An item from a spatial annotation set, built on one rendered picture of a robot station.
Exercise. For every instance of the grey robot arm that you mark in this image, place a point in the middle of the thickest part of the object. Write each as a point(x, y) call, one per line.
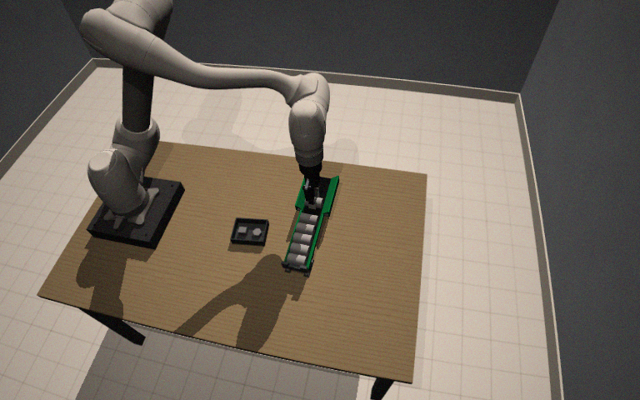
point(123, 34)

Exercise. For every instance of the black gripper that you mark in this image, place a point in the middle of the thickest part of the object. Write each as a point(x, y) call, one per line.
point(312, 178)

